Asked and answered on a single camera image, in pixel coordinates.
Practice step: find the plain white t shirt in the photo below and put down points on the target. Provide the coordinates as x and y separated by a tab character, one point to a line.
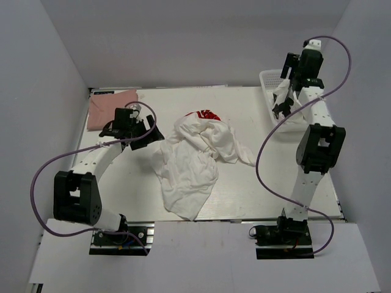
284	85

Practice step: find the folded pink t shirt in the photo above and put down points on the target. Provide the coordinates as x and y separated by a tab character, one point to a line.
102	107

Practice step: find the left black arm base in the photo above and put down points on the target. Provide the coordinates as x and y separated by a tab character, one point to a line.
123	245

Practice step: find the white plastic basket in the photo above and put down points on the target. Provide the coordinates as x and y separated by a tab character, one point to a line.
270	80

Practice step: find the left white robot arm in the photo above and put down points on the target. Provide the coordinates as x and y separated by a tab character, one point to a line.
76	193

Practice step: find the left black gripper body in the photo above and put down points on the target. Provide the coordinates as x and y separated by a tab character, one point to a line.
138	126

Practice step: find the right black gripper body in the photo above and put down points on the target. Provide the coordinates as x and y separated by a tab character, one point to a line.
319	65

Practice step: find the white red print t shirt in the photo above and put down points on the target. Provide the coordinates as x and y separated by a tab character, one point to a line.
210	134

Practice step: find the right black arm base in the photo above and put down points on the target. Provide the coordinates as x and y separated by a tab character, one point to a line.
287	239

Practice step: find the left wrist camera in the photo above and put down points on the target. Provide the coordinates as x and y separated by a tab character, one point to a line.
125	117

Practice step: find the white cartoon print t shirt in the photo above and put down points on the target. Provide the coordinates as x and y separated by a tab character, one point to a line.
185	168

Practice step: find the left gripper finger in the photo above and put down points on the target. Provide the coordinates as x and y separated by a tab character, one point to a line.
138	144
154	133

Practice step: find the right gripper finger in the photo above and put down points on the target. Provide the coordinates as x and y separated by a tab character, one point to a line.
291	66
283	102

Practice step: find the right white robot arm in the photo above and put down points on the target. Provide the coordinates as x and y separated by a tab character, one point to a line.
318	151

